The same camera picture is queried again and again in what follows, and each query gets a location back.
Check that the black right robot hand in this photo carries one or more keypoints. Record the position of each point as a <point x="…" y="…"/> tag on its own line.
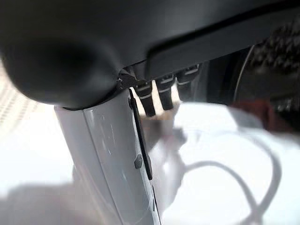
<point x="117" y="35"/>

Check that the cream wicker basket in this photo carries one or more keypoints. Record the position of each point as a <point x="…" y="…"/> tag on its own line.
<point x="14" y="105"/>

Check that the red cloth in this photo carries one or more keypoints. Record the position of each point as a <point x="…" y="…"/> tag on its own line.
<point x="253" y="112"/>

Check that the white cloth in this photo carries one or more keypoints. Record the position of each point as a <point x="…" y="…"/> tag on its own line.
<point x="222" y="175"/>

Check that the grey washing machine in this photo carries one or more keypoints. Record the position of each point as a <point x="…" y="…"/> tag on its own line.
<point x="276" y="70"/>

